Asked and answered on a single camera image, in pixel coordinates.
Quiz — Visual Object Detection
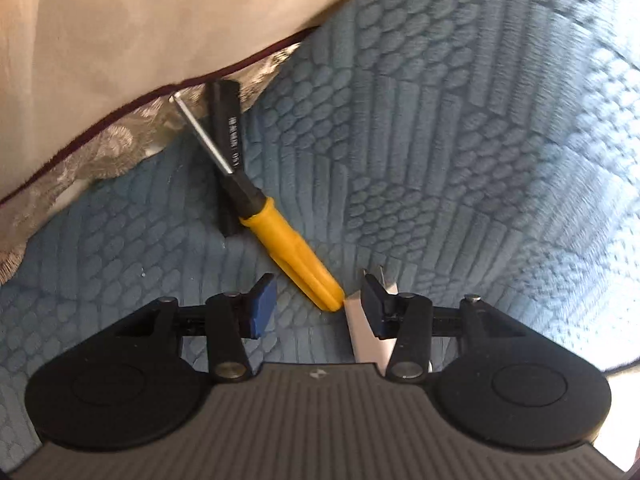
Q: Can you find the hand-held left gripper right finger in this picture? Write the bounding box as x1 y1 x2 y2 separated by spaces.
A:
360 274 527 382

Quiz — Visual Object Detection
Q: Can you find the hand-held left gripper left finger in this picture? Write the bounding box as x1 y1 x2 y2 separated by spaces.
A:
116 274 279 382

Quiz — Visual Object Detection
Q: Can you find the white charger plug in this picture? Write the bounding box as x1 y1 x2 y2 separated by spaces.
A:
344 265 432 377

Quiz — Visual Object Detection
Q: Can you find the yellow handled screwdriver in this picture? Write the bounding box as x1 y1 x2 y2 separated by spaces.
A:
169 91 346 312

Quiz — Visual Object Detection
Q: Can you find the black lighter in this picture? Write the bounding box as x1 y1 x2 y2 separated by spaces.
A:
204 79 247 238

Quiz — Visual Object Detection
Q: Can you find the blue textured bed sheet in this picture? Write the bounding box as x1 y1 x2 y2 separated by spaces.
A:
0 0 640 441

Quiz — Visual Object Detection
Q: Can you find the beige lace edged quilt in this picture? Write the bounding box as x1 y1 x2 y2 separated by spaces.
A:
0 0 417 287

